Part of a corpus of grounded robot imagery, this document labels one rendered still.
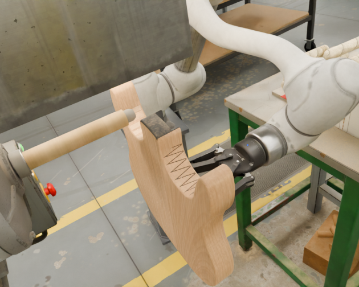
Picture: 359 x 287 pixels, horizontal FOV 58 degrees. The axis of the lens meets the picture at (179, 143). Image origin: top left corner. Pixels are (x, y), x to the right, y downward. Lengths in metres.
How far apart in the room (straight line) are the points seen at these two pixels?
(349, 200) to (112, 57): 0.81
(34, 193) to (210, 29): 0.60
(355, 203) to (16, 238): 0.83
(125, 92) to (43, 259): 1.65
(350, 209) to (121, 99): 0.71
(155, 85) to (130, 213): 1.00
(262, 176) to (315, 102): 1.59
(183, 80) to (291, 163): 1.16
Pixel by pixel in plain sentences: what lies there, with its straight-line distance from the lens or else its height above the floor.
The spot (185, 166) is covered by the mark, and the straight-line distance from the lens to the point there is 0.57.
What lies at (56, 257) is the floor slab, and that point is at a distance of 2.15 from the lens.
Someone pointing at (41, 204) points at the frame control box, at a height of 1.01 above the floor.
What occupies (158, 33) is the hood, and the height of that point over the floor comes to 1.43.
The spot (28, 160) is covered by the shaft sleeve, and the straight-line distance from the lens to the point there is 0.58.
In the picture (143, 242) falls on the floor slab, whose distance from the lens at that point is 2.00.
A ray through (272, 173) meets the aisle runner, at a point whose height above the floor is 0.00.
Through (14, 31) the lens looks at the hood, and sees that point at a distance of 0.36.
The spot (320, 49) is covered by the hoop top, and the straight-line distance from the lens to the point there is 1.30.
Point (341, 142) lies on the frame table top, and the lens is 1.04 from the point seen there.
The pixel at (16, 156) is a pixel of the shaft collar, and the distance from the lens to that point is 0.57.
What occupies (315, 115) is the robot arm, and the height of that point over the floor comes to 1.17.
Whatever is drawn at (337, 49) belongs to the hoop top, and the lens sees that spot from 1.10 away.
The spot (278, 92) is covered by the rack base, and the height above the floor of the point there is 0.94.
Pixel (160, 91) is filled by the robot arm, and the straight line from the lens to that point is 1.45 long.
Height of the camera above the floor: 1.55
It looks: 37 degrees down
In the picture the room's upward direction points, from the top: 11 degrees counter-clockwise
